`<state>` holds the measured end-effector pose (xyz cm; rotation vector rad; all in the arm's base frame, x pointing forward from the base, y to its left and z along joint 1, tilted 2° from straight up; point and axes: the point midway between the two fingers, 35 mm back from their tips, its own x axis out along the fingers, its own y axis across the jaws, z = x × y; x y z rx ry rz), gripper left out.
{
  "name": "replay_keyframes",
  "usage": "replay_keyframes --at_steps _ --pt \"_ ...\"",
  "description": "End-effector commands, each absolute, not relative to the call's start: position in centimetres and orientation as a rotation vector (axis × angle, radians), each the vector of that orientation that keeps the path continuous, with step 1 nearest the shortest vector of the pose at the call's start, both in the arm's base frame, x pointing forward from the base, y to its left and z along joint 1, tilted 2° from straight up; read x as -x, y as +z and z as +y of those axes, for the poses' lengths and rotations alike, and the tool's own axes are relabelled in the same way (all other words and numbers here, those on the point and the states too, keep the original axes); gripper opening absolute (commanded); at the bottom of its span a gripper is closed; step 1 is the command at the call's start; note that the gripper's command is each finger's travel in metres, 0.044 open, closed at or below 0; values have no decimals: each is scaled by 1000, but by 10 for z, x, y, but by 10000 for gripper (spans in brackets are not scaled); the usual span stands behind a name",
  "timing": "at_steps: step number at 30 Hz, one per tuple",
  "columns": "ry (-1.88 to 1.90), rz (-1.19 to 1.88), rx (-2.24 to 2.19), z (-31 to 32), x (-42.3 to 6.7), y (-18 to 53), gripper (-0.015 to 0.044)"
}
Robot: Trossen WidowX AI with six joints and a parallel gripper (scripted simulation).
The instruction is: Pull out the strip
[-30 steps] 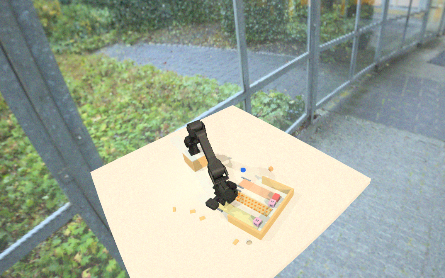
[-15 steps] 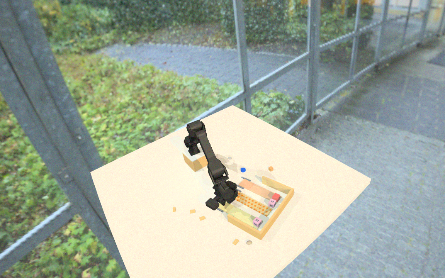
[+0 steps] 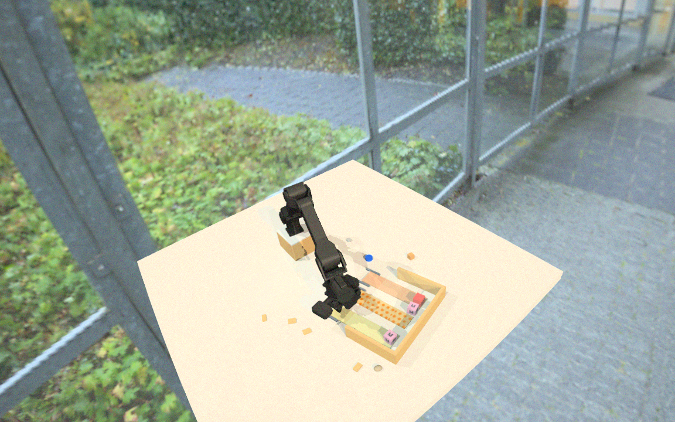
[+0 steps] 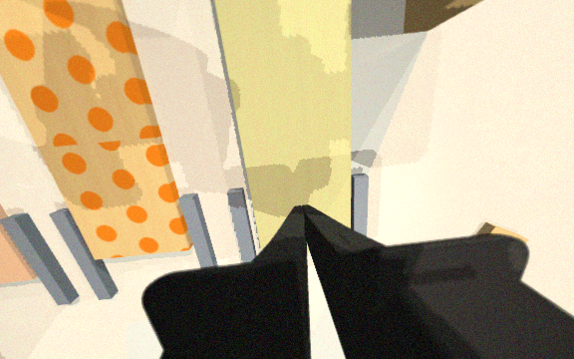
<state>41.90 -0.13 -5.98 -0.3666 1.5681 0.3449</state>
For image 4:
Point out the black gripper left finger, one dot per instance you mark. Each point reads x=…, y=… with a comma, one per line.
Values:
x=272, y=289

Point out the tan cube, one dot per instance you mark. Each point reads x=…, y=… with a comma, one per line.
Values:
x=490, y=228

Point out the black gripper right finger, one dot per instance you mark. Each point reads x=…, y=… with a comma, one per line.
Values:
x=359, y=276

